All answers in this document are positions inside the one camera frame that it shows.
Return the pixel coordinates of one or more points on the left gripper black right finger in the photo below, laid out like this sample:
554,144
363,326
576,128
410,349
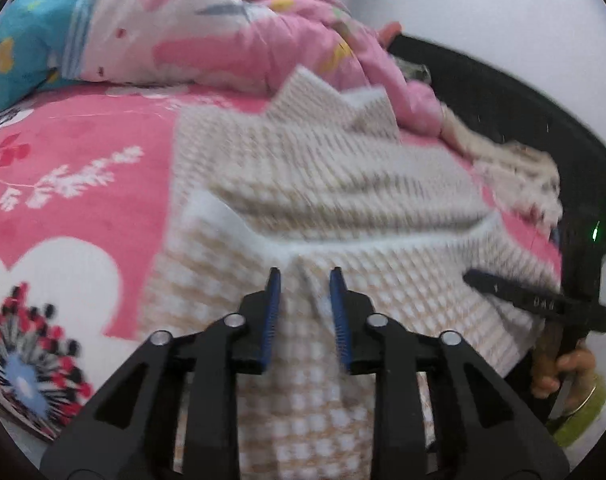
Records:
441,412

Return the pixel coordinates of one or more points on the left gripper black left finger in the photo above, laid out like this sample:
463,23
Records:
170,410

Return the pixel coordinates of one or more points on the beige houndstooth knit cardigan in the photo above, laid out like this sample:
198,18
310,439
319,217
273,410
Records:
322,180

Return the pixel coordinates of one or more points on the person right hand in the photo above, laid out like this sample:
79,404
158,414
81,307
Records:
547,375

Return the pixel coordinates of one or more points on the black upholstered headboard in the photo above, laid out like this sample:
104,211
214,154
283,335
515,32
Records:
503,109

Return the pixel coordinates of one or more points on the pink floral bed blanket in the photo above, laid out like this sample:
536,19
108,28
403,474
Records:
85,198

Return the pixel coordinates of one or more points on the coral cloth on headboard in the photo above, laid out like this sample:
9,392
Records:
388,33

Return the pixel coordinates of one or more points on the pink cartoon print duvet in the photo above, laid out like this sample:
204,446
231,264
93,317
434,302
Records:
245,45

